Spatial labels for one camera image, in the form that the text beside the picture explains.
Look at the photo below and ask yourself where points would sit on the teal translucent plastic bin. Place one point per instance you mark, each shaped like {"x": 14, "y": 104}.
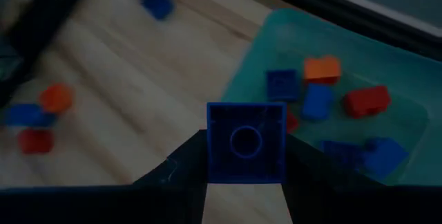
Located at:
{"x": 380, "y": 44}

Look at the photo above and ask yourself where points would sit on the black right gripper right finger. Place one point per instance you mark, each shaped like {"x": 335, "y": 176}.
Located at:
{"x": 321, "y": 196}

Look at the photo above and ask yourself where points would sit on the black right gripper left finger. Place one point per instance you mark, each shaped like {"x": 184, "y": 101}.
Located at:
{"x": 172, "y": 196}

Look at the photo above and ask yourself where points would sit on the medium blue block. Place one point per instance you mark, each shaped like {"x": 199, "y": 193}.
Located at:
{"x": 27, "y": 115}

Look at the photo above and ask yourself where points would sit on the small red square block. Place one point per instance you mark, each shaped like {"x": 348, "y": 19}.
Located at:
{"x": 35, "y": 141}

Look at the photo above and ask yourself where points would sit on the small orange block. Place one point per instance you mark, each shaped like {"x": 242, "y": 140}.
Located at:
{"x": 56, "y": 97}
{"x": 323, "y": 70}

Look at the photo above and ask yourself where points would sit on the small blue square block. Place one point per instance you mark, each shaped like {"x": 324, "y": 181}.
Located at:
{"x": 221, "y": 120}

